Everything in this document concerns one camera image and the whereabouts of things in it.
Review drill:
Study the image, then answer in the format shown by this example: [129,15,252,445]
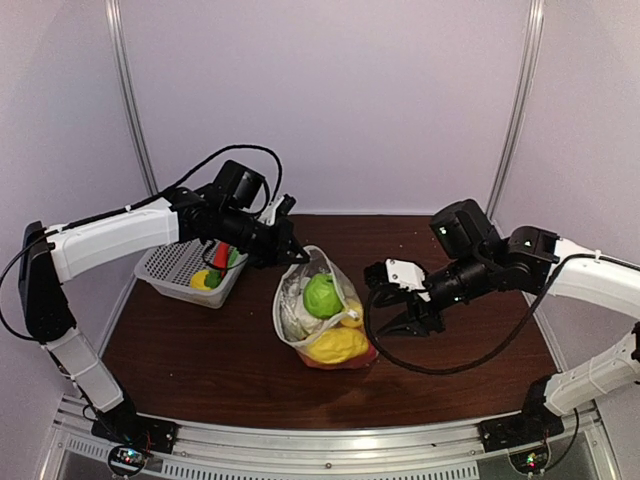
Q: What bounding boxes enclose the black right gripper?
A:
[372,250,494,338]

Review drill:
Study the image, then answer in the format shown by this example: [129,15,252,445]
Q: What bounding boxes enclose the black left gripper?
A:
[218,206,310,269]

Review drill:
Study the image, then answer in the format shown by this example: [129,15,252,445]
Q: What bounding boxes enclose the green toy apple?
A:
[303,273,343,320]

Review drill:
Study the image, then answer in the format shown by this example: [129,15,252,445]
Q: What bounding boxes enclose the clear dotted zip top bag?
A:
[272,245,378,370]

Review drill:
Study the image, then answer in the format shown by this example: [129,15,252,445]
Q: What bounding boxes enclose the yellow toy banana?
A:
[305,327,369,365]

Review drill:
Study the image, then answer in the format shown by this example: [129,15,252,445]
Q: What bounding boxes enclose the red toy bell pepper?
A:
[358,349,378,368]

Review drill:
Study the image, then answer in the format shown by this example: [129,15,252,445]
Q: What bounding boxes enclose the yellow toy corn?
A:
[340,299,364,329]

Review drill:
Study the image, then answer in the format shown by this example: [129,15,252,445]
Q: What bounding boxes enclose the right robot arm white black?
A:
[364,199,639,442]

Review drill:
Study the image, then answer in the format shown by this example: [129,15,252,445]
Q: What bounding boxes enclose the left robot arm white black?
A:
[18,160,310,444]

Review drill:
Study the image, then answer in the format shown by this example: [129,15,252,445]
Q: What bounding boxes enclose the green toy cucumber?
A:
[227,249,239,268]

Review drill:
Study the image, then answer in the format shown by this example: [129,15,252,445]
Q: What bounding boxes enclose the orange toy carrot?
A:
[212,242,230,271]

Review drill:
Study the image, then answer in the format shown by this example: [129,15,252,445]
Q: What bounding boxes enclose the yellow toy lemon green leaf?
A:
[190,270,222,291]

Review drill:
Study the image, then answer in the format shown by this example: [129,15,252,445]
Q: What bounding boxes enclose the white perforated plastic basket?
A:
[134,240,247,309]

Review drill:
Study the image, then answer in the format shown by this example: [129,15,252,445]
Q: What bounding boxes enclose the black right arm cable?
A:
[362,252,640,451]

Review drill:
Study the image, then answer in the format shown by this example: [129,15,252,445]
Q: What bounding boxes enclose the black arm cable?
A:
[362,252,640,451]
[0,144,284,341]

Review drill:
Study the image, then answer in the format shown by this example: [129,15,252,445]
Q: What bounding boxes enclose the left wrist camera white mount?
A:
[258,194,296,226]

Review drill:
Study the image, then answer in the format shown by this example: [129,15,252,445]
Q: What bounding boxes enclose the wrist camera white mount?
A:
[258,194,296,226]
[363,259,431,302]

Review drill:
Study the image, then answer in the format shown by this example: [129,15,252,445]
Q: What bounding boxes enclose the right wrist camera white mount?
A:
[363,259,431,302]

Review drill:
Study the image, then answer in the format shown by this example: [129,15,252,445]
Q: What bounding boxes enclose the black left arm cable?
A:
[0,144,284,341]

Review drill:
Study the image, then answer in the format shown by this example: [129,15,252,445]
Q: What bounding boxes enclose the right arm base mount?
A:
[478,413,564,478]

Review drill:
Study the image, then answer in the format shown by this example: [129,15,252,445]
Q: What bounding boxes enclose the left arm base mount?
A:
[91,416,178,478]

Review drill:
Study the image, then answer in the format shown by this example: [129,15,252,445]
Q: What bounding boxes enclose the aluminium front rail frame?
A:
[35,395,622,479]

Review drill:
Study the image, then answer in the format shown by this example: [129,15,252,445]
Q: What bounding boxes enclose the left aluminium corner post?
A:
[105,0,158,195]

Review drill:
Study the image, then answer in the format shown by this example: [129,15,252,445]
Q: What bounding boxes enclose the aluminium corner post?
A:
[486,0,545,220]
[105,0,158,195]

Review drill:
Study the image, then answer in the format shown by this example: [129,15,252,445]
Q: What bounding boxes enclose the right aluminium corner post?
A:
[486,0,545,220]

